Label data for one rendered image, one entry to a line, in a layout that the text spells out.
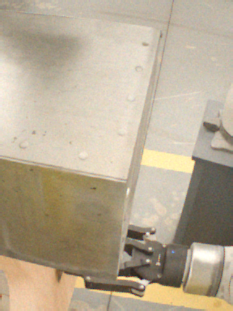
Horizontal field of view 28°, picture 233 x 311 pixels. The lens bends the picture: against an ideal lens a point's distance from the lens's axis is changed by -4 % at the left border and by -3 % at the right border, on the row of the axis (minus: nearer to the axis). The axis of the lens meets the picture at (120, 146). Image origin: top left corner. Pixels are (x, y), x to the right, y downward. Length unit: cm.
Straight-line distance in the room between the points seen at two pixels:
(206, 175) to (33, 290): 93
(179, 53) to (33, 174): 274
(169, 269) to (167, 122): 181
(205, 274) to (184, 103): 196
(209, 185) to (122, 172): 125
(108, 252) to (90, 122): 10
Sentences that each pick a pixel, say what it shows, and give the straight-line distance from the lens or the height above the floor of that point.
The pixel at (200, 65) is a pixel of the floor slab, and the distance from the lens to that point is 295.
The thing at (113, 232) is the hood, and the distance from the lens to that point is 34.
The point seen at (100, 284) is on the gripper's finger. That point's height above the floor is 107.
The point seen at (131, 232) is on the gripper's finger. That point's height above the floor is 105.
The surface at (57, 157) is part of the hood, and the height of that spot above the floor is 153.
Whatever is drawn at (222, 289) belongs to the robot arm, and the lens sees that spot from 77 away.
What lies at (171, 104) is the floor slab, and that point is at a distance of 263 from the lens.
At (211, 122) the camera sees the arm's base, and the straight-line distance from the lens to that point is 150.
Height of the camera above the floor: 175
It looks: 48 degrees down
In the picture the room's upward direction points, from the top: 4 degrees clockwise
